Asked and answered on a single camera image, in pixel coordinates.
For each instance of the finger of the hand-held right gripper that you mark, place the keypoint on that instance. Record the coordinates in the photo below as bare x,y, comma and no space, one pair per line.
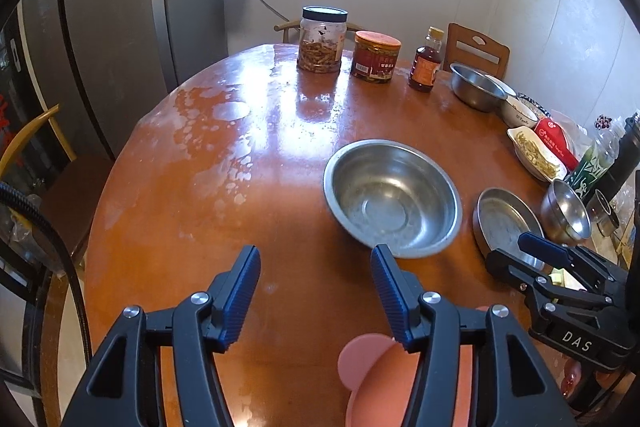
545,247
510,269

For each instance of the pink plastic plate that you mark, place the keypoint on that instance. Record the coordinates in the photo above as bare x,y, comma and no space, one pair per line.
365,357

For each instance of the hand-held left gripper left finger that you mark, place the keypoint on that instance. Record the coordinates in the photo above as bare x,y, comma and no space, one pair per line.
242,297

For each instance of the brown wooden chair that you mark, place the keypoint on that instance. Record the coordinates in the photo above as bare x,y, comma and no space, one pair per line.
475,44

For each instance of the red paper packet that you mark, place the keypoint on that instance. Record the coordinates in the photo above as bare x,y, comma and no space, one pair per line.
552,139

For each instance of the black lid clear jar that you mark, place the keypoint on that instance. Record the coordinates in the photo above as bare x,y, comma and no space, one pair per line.
320,42

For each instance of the green label plastic bottle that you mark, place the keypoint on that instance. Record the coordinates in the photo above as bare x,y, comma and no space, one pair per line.
590,167

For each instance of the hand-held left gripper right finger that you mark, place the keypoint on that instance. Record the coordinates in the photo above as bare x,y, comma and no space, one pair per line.
395,302

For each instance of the curved back wooden chair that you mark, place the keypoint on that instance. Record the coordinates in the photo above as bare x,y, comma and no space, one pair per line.
286,29

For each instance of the small double-walled steel bowl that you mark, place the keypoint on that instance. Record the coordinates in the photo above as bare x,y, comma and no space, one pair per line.
565,207

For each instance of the medium stainless steel bowl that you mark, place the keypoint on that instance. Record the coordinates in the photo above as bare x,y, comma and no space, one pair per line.
475,84

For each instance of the silver refrigerator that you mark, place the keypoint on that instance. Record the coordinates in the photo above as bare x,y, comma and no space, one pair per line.
125,7

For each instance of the person's right hand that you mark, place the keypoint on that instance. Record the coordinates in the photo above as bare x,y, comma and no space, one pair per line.
571,379

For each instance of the red lid jar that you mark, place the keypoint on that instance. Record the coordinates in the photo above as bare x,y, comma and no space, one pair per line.
375,57

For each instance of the white plate with food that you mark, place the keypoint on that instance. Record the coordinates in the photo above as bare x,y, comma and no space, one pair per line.
527,147

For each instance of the black thermos flask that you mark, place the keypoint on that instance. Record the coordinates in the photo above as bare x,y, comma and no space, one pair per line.
620,157

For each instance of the white ceramic bowl with print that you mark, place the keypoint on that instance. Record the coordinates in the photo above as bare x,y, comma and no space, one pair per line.
520,113

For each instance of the plain white ceramic bowl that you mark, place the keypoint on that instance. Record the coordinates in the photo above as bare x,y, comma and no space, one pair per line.
502,86

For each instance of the large stainless steel bowl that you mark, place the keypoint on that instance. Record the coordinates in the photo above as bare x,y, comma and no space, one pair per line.
395,202

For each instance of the yellow frame chair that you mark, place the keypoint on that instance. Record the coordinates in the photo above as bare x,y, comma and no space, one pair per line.
75,197

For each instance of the clear plastic cup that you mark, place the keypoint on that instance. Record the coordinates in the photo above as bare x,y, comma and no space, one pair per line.
602,212

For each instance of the shallow stainless steel plate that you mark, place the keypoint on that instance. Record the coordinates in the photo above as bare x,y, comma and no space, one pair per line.
502,219

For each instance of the brown sauce bottle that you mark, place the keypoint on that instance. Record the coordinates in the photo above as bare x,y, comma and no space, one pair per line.
425,67

